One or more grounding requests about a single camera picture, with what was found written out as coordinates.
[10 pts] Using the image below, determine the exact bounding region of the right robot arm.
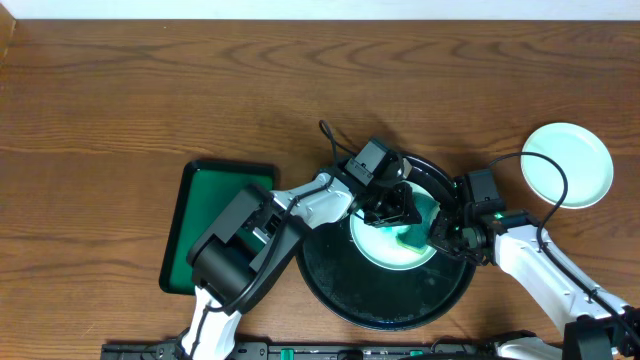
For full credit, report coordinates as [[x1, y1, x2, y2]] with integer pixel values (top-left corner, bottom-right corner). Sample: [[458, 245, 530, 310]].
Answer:
[[429, 169, 639, 359]]

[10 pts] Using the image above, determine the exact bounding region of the pale green plate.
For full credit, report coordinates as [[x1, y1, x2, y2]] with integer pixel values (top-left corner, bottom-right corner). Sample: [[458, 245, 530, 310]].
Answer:
[[521, 123, 614, 209], [349, 182, 436, 271]]

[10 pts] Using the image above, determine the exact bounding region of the pale green plate front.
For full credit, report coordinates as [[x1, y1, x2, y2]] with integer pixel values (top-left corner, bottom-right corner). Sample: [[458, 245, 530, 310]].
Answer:
[[349, 182, 436, 271]]

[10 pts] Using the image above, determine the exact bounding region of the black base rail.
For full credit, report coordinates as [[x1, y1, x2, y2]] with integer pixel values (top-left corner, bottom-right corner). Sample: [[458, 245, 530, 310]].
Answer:
[[100, 337, 562, 360]]

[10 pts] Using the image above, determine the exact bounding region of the round black tray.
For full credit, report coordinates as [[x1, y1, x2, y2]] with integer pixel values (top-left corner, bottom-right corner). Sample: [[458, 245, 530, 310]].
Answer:
[[297, 154, 475, 331]]

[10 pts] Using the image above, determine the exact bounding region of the green scrub sponge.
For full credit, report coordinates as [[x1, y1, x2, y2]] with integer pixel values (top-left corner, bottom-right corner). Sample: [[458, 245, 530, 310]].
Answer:
[[396, 193, 440, 254]]

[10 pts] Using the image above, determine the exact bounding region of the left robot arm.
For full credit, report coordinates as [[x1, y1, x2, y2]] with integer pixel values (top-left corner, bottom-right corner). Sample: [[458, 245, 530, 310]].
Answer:
[[180, 139, 422, 359]]

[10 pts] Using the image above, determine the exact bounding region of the green rectangular tray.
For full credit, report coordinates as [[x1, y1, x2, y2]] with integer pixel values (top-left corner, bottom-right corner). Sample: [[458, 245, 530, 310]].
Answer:
[[159, 158, 278, 296]]

